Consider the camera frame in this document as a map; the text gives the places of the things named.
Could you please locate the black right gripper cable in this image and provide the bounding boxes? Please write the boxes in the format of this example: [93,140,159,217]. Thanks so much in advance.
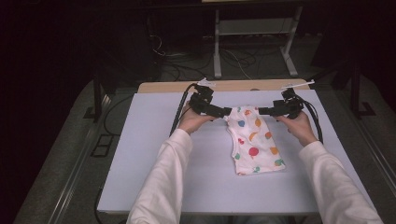
[298,93,324,145]

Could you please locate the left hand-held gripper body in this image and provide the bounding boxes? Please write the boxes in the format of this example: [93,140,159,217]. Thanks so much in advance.
[188,77,224,119]

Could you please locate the white foam board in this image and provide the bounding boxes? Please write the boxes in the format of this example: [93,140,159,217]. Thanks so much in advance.
[96,89,378,217]

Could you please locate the metal floor rail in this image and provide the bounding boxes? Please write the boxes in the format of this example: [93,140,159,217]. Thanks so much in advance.
[46,92,110,224]
[350,118,396,189]

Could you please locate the white floor cable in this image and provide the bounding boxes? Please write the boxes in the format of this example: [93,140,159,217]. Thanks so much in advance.
[222,49,254,80]

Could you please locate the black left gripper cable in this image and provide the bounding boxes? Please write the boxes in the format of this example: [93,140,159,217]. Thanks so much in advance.
[169,82,199,138]

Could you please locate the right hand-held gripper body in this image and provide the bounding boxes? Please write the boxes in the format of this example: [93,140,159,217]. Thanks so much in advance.
[273,79,316,120]

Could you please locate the person's left hand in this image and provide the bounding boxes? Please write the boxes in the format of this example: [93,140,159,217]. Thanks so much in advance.
[177,102,217,135]

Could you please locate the black looped floor cable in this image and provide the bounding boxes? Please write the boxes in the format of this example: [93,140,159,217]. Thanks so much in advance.
[103,94,135,136]

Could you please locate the person's right hand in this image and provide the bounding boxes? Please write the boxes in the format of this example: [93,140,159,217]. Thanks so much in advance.
[276,111,318,147]

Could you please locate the tangle of black floor cables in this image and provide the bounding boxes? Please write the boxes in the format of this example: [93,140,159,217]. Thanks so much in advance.
[148,33,210,82]

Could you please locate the white fruit print pants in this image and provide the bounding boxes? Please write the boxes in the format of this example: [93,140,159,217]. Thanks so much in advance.
[224,105,286,176]

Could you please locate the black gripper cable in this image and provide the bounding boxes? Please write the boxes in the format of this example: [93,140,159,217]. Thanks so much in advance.
[298,93,324,145]
[169,82,199,138]

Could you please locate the wooden table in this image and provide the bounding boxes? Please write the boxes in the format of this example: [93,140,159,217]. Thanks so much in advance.
[137,78,311,94]

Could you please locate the black metal stand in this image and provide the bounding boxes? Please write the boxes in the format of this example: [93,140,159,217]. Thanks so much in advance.
[83,74,114,123]
[348,61,376,119]

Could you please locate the white metal table frame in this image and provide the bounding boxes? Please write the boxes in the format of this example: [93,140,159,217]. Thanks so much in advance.
[213,6,304,79]

